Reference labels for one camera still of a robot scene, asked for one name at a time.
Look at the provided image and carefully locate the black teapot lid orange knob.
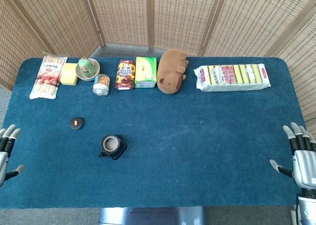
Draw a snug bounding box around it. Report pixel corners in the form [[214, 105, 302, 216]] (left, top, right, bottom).
[[69, 116, 84, 130]]

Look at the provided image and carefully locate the black teapot with handle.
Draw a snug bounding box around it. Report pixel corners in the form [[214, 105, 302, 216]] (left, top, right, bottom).
[[98, 134, 128, 161]]

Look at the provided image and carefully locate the grey robot torso base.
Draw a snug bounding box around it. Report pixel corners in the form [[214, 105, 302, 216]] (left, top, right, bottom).
[[98, 206, 205, 225]]

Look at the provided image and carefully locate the wicker folding screen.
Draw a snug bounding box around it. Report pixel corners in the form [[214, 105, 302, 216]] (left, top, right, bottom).
[[0, 0, 316, 136]]

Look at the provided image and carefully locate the clear plastic snack jar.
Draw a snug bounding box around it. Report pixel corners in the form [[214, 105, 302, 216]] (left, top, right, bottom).
[[92, 74, 111, 96]]

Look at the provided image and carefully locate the Hello Panda biscuit box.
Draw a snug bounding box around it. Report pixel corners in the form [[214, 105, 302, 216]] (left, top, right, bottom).
[[114, 59, 136, 90]]

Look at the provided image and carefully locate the blue carpet table cover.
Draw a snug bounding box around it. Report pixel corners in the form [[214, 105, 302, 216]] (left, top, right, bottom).
[[0, 56, 307, 209]]

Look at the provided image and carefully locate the green nesting doll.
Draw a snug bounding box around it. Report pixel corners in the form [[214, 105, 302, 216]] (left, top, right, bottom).
[[78, 57, 96, 77]]

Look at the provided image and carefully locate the brown capybara plush toy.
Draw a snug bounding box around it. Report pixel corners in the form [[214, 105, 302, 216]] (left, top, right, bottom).
[[157, 48, 190, 95]]

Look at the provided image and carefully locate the green tissue box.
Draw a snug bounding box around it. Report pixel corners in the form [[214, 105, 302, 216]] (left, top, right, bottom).
[[134, 56, 158, 89]]

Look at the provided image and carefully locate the white ceramic bowl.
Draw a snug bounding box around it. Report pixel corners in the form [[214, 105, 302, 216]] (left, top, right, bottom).
[[75, 58, 100, 82]]

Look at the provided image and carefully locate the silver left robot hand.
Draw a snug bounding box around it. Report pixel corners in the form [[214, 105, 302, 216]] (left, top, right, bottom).
[[0, 124, 25, 187]]

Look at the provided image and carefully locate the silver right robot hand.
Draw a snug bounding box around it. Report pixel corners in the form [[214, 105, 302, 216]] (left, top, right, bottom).
[[269, 122, 316, 190]]

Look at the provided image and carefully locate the yellow sponge block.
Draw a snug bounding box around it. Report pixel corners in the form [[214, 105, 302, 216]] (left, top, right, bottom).
[[60, 63, 79, 86]]

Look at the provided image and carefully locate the yellow sponges multipack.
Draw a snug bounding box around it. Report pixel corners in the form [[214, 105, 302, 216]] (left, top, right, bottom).
[[194, 63, 272, 92]]

